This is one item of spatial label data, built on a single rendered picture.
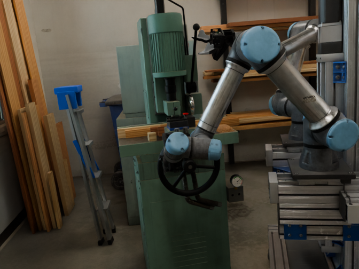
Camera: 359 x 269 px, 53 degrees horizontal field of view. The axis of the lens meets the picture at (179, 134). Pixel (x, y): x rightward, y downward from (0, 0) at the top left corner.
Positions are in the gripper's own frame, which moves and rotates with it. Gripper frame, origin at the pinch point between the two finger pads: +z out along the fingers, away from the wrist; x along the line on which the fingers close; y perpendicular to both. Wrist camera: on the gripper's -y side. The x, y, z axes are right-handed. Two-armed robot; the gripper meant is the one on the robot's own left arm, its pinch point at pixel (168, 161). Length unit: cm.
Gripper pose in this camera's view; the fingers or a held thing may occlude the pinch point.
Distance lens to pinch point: 154.1
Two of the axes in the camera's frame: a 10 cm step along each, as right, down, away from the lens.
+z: -1.2, 3.2, 9.4
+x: 9.8, -1.2, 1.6
